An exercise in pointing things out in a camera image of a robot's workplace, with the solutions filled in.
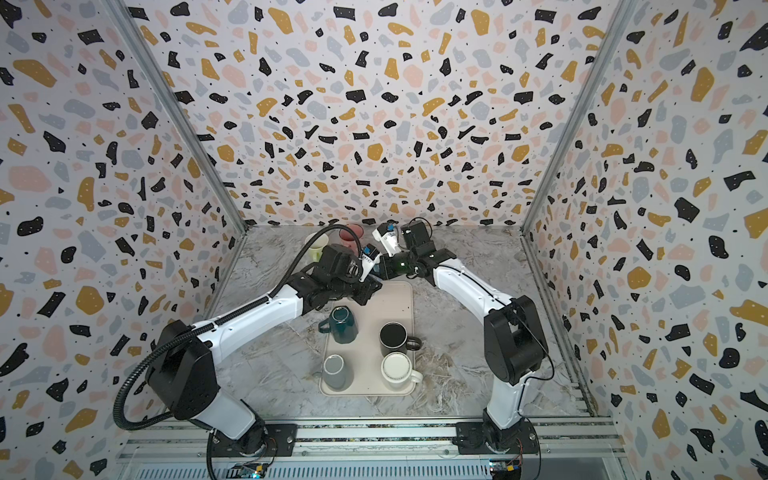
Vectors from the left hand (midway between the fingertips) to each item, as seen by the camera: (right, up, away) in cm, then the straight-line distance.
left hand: (381, 280), depth 81 cm
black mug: (+3, -16, 0) cm, 16 cm away
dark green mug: (-11, -13, +2) cm, 17 cm away
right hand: (-4, +5, +1) cm, 7 cm away
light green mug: (-24, +10, +24) cm, 36 cm away
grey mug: (-11, -23, -6) cm, 26 cm away
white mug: (+5, -24, -3) cm, 25 cm away
